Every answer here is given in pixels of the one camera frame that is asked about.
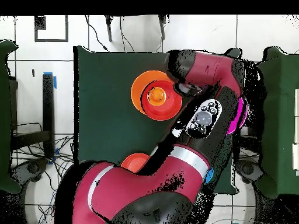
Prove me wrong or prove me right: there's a red-orange plastic bowl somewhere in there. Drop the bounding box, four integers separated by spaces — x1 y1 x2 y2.
141 80 183 121
120 153 151 174

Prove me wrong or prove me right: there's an orange plastic cup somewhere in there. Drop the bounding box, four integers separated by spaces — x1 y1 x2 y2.
148 86 168 107

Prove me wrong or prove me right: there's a large pink bowl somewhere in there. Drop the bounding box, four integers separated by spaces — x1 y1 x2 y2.
225 96 249 136

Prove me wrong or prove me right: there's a large orange bowl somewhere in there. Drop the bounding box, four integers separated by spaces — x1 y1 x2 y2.
130 70 173 116

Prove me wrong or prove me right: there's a dark green tablecloth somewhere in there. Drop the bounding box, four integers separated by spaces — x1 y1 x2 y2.
73 45 242 195

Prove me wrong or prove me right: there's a large blue bowl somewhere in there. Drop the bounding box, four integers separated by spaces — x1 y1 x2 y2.
204 166 215 185

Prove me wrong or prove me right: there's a black tripod leg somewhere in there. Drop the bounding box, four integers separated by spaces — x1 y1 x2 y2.
158 15 167 40
104 15 113 43

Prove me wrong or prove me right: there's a black stand with blue tape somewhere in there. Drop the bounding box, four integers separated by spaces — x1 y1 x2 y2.
10 72 57 159

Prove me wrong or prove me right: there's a green cloth side table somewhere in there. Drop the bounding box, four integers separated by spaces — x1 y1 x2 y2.
254 46 299 199
0 39 22 194

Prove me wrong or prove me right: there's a thin black cable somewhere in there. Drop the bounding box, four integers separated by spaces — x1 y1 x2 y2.
119 16 136 53
84 15 109 53

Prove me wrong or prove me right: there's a tangle of cables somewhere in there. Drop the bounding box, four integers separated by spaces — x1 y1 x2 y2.
11 135 75 224

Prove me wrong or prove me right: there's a black square frame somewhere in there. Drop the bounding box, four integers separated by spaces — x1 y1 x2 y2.
34 15 69 43

